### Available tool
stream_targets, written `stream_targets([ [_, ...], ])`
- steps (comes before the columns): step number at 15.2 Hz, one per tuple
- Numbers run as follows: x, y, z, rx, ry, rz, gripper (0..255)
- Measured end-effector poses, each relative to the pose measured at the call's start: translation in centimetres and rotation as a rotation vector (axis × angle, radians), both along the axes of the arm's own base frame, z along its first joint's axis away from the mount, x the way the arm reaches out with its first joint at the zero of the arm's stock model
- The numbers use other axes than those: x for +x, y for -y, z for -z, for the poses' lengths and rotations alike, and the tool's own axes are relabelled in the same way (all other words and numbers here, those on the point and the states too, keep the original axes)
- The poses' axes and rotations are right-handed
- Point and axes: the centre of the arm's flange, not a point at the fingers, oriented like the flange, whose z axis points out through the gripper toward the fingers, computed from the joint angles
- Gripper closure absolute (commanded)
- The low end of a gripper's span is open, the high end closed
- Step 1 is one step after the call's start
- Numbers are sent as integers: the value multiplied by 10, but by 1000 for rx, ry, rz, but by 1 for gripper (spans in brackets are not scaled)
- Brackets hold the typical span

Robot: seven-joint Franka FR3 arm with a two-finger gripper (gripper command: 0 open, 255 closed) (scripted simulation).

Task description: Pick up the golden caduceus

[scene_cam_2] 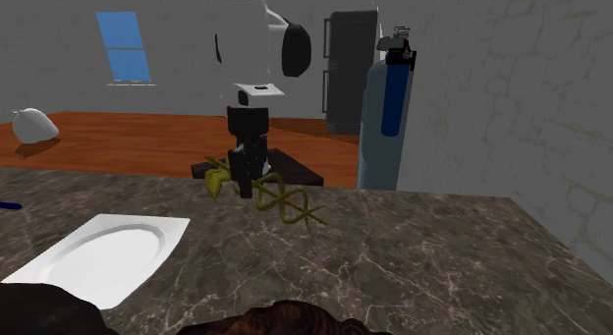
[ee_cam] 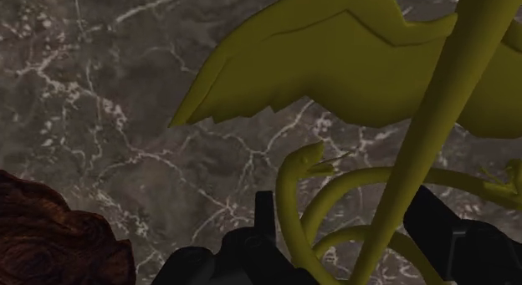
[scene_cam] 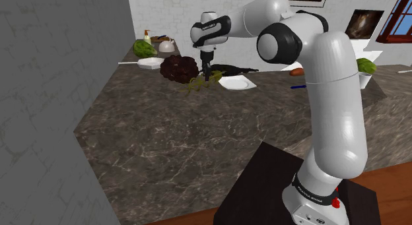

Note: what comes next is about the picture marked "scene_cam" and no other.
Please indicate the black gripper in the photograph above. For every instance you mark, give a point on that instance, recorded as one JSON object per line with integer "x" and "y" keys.
{"x": 206, "y": 58}

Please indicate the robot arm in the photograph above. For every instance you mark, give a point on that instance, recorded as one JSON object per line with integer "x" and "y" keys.
{"x": 334, "y": 121}

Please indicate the yellow-green tangled plant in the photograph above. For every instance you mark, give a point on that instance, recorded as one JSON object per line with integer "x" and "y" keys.
{"x": 200, "y": 83}

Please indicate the black bottle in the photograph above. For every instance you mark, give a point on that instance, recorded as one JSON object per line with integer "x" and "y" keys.
{"x": 230, "y": 69}

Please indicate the dark red lumpy object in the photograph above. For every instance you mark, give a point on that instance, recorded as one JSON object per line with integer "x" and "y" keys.
{"x": 179, "y": 69}

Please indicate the white square plate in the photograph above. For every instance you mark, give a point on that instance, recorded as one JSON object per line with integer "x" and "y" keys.
{"x": 236, "y": 82}

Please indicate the white kettle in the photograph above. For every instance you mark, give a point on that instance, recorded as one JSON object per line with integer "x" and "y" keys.
{"x": 166, "y": 46}

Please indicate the brown wooden board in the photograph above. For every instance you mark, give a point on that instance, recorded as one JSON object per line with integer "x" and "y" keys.
{"x": 157, "y": 39}

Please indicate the white frying pan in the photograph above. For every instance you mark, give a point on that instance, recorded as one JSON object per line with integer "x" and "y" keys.
{"x": 149, "y": 63}

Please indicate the pale soap dispenser bottle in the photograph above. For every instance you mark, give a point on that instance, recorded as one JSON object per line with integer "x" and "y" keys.
{"x": 147, "y": 37}

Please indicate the green striped melon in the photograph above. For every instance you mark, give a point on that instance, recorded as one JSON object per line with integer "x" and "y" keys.
{"x": 144, "y": 49}

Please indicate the orange-red sausage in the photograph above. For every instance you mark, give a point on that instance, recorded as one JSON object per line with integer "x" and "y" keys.
{"x": 296, "y": 72}

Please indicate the blue pen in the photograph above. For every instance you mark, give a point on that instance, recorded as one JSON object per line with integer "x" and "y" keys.
{"x": 298, "y": 87}

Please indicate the dark robot stand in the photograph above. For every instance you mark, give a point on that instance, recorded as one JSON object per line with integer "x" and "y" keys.
{"x": 257, "y": 192}

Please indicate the white cup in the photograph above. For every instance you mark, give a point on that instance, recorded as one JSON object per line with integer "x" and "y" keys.
{"x": 364, "y": 80}

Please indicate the green cabbage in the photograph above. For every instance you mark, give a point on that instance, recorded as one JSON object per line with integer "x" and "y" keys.
{"x": 366, "y": 66}

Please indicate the red framed window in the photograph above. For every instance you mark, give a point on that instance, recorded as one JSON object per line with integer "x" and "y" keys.
{"x": 396, "y": 20}

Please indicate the white knife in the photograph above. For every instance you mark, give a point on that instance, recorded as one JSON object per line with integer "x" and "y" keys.
{"x": 404, "y": 71}

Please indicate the dark frameless wall picture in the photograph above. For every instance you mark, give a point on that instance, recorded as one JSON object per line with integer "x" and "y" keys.
{"x": 363, "y": 24}

